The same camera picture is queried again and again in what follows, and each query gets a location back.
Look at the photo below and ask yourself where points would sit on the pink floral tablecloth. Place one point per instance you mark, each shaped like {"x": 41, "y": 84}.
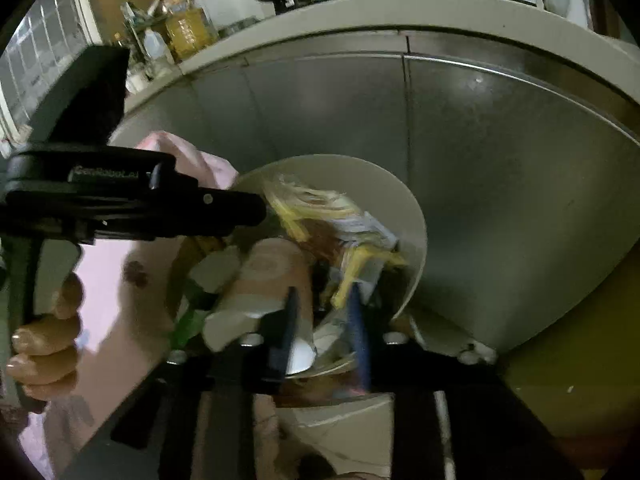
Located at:
{"x": 115, "y": 280}

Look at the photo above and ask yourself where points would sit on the yellow cooking oil bottle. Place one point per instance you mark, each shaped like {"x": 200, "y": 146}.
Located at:
{"x": 190, "y": 32}

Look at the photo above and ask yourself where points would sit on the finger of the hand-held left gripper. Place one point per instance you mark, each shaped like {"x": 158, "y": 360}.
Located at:
{"x": 225, "y": 212}

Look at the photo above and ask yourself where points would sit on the yellow wrapper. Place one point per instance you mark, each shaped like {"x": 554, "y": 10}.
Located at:
{"x": 320, "y": 205}

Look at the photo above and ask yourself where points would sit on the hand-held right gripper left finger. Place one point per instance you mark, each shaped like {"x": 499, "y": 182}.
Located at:
{"x": 286, "y": 332}

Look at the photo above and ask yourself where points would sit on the white plastic bottle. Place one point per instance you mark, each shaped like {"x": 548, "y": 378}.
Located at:
{"x": 156, "y": 45}

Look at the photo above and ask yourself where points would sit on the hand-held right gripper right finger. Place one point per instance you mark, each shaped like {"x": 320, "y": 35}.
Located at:
{"x": 360, "y": 340}

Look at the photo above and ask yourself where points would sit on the window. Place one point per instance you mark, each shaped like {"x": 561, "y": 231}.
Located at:
{"x": 45, "y": 40}

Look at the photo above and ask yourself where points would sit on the stainless steel cabinet front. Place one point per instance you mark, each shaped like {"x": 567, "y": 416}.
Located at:
{"x": 500, "y": 185}

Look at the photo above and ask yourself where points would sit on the person's left hand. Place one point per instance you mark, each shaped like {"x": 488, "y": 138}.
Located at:
{"x": 50, "y": 345}

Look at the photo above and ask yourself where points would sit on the kitchen countertop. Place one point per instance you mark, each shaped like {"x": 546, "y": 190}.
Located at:
{"x": 450, "y": 20}

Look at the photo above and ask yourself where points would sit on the white trash bin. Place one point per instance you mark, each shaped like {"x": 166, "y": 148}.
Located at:
{"x": 370, "y": 185}

